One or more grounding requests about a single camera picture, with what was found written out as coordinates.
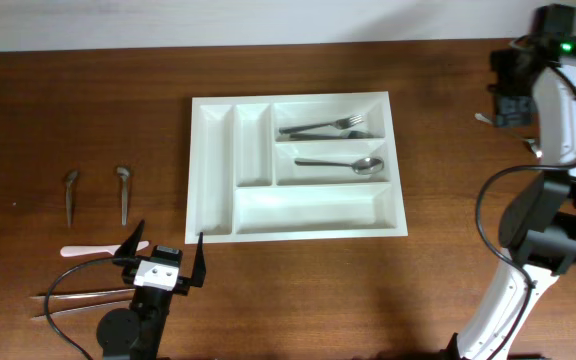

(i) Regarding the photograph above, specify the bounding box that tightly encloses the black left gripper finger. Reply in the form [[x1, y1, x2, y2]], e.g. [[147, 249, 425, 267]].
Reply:
[[114, 220, 145, 258], [190, 232, 206, 288]]

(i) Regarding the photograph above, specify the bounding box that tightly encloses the small metal teaspoon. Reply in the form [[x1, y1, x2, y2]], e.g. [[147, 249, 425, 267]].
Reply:
[[64, 170, 79, 227], [116, 166, 131, 226]]

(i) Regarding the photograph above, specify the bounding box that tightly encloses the metal fork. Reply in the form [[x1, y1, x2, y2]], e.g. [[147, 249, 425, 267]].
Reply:
[[289, 130, 373, 140], [279, 115, 363, 134]]

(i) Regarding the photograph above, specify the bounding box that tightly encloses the metal tablespoon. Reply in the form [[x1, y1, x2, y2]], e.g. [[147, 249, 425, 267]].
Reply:
[[294, 157, 385, 175], [474, 113, 543, 159]]

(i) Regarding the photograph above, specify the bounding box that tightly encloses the white cutlery tray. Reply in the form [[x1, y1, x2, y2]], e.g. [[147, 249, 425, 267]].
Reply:
[[185, 92, 408, 244]]

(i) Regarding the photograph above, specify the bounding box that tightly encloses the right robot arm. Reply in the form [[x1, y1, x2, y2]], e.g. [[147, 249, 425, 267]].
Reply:
[[185, 4, 576, 359]]

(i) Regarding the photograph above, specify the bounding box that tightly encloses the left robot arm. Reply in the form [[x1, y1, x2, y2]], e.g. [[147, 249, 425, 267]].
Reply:
[[96, 221, 194, 360]]

